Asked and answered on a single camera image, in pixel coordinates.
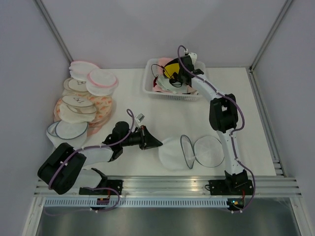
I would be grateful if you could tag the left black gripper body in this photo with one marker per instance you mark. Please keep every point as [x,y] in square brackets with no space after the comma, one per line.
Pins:
[142,142]

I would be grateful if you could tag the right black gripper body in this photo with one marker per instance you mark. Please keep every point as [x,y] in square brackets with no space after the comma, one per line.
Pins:
[181,73]

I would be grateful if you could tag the yellow bra black trim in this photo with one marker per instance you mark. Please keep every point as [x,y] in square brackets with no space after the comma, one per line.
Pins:
[170,71]

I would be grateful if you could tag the white mesh blue-trim laundry bag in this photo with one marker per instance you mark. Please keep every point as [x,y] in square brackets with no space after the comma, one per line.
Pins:
[181,153]

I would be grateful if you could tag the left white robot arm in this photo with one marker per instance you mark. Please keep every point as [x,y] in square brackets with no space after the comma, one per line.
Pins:
[65,168]

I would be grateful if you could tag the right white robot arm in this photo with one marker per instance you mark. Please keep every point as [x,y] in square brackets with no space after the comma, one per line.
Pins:
[226,118]

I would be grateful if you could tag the white bra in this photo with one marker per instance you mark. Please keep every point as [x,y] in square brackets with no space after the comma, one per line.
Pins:
[171,85]

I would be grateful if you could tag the orange patterned laundry bag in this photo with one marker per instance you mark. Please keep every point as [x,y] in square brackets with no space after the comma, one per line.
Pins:
[103,105]

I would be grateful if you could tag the blue-trim mesh bag on pile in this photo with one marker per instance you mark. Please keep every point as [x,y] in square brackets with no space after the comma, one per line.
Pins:
[75,134]

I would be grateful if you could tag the pink-trim mesh laundry bag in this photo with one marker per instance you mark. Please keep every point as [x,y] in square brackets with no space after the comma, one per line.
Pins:
[101,82]

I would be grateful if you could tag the beige bag with bra print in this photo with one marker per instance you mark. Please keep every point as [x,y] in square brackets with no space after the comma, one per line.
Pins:
[76,109]

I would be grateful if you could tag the beige-trim mesh laundry bag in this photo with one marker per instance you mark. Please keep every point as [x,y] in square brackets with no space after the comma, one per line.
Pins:
[73,86]

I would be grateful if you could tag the pink-trim bag at back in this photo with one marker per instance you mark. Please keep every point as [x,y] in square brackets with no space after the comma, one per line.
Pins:
[80,69]

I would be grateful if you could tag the white plastic basket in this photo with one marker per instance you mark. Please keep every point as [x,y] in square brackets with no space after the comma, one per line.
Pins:
[148,82]

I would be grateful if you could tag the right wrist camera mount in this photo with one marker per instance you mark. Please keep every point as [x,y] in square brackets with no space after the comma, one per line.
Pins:
[193,56]

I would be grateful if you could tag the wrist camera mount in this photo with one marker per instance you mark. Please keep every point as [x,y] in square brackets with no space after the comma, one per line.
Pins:
[138,120]
[193,56]

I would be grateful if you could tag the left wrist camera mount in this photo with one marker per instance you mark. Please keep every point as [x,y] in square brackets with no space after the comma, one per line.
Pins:
[138,120]

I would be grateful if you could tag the white slotted cable duct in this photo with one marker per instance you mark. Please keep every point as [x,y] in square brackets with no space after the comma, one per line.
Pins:
[136,202]

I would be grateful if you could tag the right aluminium frame post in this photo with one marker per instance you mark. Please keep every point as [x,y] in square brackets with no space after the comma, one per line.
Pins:
[271,33]

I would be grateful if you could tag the aluminium frame post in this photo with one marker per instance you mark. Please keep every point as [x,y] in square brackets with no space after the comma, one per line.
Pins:
[53,29]
[271,33]

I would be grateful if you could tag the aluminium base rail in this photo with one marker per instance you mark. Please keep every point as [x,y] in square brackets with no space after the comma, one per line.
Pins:
[267,187]

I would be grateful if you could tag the right aluminium table-edge rail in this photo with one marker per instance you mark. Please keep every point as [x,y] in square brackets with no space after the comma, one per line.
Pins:
[269,134]

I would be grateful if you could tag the left aluminium frame post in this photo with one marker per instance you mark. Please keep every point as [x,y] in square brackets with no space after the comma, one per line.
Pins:
[53,29]

